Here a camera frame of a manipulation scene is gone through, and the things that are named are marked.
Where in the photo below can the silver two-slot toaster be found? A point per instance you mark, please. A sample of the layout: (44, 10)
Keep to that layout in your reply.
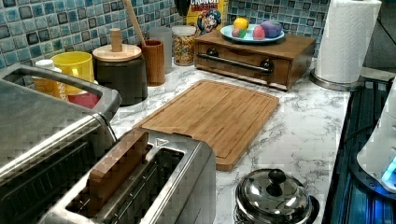
(174, 184)

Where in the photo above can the stainless toaster oven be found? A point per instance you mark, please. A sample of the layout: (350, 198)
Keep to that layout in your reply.
(47, 144)

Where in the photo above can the bamboo cutting board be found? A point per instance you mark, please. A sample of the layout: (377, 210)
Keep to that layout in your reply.
(225, 116)

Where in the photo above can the wooden utensil holder cup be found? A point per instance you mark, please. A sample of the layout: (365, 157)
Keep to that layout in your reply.
(153, 53)

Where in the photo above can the glass jar of cereal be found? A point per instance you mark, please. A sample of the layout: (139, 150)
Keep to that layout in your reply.
(183, 44)

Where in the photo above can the light blue plate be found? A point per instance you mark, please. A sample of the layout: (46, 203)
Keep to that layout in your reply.
(248, 38)

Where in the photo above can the grey plastic cup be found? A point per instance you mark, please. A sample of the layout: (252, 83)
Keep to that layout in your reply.
(163, 34)

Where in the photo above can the small red-green toy fruit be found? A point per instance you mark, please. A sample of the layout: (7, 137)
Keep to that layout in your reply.
(239, 32)

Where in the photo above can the black canister wooden lid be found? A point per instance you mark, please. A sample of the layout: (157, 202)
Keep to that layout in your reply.
(121, 67)

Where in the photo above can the wooden drawer box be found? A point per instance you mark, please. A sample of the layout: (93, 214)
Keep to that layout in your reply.
(278, 64)

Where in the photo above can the Cap'n Crunch cereal box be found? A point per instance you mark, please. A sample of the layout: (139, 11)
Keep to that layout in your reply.
(207, 15)

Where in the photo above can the pink toy strawberry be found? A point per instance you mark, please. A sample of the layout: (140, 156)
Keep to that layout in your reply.
(258, 33)

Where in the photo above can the yellow toy lemon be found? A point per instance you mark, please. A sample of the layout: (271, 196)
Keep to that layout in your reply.
(241, 23)

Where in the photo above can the steel pot with lid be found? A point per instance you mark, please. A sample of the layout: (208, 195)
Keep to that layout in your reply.
(270, 196)

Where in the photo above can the red bowl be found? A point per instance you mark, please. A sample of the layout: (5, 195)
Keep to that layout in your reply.
(80, 97)

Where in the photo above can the purple toy fruit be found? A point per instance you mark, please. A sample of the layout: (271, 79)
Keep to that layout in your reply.
(271, 28)

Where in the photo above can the brown toast slice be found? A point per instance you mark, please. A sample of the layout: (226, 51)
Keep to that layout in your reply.
(111, 171)

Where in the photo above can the yellow mug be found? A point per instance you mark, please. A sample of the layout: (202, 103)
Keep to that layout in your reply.
(75, 64)

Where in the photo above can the orange bottle white cap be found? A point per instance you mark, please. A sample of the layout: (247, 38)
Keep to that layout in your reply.
(48, 86)

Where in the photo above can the white paper towel roll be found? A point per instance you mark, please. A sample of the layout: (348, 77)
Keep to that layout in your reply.
(347, 34)

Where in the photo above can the steel paper towel holder base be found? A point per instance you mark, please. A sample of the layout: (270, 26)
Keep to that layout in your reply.
(349, 87)

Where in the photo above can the wooden spoon handle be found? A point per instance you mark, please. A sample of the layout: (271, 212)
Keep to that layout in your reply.
(134, 21)

